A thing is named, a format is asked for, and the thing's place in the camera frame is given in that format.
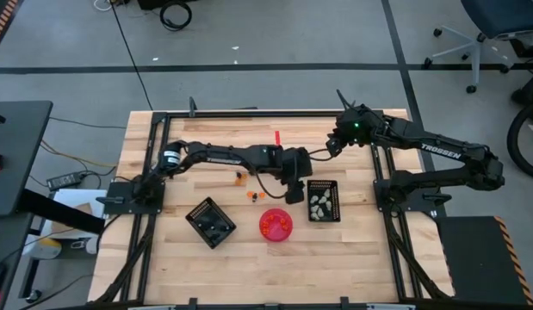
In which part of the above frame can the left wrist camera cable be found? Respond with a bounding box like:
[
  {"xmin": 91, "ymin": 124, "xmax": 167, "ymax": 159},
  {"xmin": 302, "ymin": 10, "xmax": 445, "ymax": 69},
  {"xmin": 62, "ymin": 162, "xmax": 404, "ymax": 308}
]
[{"xmin": 238, "ymin": 158, "xmax": 293, "ymax": 202}]

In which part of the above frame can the pink translucent plastic bowl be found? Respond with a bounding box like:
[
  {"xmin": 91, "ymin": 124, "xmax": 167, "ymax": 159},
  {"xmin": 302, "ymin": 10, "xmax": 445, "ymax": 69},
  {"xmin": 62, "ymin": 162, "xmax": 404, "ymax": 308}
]
[{"xmin": 258, "ymin": 208, "xmax": 294, "ymax": 243}]

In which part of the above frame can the black hazard-striped platform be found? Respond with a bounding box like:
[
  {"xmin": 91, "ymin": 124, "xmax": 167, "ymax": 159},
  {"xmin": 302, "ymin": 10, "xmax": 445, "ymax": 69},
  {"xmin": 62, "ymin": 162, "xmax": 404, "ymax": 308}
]
[{"xmin": 433, "ymin": 214, "xmax": 533, "ymax": 306}]

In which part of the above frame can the white box on floor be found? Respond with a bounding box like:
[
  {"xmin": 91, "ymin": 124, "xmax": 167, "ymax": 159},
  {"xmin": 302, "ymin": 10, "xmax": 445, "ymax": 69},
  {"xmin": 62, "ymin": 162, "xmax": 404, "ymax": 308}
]
[{"xmin": 53, "ymin": 188, "xmax": 108, "ymax": 240}]

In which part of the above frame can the black hose loop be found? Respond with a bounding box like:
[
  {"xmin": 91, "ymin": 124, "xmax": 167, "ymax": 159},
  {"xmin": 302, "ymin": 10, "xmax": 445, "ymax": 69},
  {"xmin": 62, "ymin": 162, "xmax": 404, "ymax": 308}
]
[{"xmin": 505, "ymin": 71, "xmax": 533, "ymax": 182}]

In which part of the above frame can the black power adapter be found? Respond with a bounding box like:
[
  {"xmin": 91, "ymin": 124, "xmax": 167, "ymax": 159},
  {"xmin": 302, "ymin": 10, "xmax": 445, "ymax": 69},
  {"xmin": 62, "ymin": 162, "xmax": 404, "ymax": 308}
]
[{"xmin": 46, "ymin": 170, "xmax": 87, "ymax": 192}]

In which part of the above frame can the black desk leg beam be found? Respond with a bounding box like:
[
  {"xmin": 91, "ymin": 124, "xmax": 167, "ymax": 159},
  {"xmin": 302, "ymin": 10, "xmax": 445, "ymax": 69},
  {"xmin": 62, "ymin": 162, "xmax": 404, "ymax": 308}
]
[{"xmin": 20, "ymin": 189, "xmax": 106, "ymax": 236}]

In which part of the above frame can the black floor cable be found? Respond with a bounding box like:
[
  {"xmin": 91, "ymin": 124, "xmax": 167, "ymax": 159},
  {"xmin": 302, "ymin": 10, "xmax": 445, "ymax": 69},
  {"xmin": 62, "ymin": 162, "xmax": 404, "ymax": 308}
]
[{"xmin": 110, "ymin": 3, "xmax": 154, "ymax": 111}]

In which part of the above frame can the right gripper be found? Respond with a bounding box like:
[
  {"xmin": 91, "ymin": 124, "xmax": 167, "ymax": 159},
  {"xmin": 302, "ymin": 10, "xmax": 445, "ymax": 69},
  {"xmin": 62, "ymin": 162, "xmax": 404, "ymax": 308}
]
[{"xmin": 325, "ymin": 108, "xmax": 375, "ymax": 158}]

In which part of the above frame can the black aluminium table frame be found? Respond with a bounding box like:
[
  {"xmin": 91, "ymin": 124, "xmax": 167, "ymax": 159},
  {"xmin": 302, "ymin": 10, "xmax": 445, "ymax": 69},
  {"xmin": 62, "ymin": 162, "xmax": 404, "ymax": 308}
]
[{"xmin": 87, "ymin": 109, "xmax": 455, "ymax": 310}]

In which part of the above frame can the blue office chair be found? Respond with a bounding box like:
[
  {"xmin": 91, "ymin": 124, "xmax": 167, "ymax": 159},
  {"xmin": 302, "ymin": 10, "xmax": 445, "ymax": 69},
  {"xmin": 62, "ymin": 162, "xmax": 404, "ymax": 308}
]
[{"xmin": 423, "ymin": 0, "xmax": 533, "ymax": 95}]

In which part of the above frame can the coiled black cable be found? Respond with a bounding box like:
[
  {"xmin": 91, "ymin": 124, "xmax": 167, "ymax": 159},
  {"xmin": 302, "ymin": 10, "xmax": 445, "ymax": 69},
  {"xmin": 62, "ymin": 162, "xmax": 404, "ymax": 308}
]
[{"xmin": 158, "ymin": 0, "xmax": 193, "ymax": 32}]

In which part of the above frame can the black desk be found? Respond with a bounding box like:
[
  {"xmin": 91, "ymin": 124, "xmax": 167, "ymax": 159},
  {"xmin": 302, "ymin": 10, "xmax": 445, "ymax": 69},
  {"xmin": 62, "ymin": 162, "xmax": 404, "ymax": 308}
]
[{"xmin": 0, "ymin": 100, "xmax": 54, "ymax": 216}]

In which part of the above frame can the hazard-striped floor strip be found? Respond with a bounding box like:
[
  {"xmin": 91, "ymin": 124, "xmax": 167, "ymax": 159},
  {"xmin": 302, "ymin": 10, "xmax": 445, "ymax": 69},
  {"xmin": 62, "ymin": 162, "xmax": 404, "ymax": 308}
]
[{"xmin": 0, "ymin": 0, "xmax": 20, "ymax": 48}]

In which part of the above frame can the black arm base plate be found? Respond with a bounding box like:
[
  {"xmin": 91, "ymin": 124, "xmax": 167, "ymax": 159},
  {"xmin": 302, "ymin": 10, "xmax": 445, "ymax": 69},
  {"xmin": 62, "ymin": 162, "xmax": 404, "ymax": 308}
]
[
  {"xmin": 373, "ymin": 178, "xmax": 452, "ymax": 214},
  {"xmin": 96, "ymin": 180, "xmax": 166, "ymax": 216}
]

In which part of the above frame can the black basket holding skulls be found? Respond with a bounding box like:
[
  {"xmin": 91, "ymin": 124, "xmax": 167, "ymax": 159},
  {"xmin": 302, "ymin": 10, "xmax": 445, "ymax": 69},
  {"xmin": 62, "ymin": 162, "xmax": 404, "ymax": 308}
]
[{"xmin": 307, "ymin": 179, "xmax": 342, "ymax": 223}]

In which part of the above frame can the black basket holding spiders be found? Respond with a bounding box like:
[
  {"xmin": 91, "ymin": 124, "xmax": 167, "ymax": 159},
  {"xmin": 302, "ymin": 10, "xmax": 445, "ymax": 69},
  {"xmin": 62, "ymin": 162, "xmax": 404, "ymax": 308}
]
[{"xmin": 184, "ymin": 196, "xmax": 238, "ymax": 251}]

